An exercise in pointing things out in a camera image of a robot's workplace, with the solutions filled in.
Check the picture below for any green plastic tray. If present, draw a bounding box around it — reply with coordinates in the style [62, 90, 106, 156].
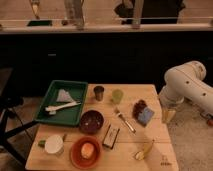
[35, 80, 88, 126]

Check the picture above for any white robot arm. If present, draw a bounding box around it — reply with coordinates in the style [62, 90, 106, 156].
[158, 61, 213, 123]

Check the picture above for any metal fork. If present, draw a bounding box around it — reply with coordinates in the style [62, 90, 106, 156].
[114, 108, 136, 134]

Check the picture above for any black tripod stand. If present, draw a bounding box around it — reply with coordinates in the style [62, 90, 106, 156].
[0, 67, 39, 166]

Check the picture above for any white lidded cup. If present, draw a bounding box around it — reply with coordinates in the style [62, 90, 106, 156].
[44, 134, 63, 155]

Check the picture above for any orange plate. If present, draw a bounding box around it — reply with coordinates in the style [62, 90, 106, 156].
[70, 136, 102, 170]

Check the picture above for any black rectangular box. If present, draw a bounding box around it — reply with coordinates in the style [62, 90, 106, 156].
[102, 124, 120, 149]

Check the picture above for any blue sponge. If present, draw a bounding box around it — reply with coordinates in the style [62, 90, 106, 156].
[138, 107, 154, 126]

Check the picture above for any white spatula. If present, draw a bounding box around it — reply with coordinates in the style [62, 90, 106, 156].
[45, 102, 81, 112]

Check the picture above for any metal cup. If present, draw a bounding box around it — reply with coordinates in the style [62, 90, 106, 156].
[93, 86, 104, 101]

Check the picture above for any yellow banana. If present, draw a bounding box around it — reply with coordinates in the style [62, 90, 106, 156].
[134, 140, 154, 161]

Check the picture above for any bread roll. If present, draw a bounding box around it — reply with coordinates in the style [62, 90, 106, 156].
[81, 143, 94, 159]

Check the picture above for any green plastic cup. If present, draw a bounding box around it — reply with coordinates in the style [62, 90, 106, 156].
[112, 89, 124, 104]

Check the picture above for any green small object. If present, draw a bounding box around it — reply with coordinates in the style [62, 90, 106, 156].
[38, 140, 46, 147]

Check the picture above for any grey folded cloth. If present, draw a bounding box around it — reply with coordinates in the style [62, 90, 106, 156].
[56, 89, 73, 102]

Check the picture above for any dark brown bowl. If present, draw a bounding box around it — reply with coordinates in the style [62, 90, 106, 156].
[79, 110, 104, 134]

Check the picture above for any brown scrubber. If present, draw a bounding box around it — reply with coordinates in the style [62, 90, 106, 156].
[132, 100, 147, 118]

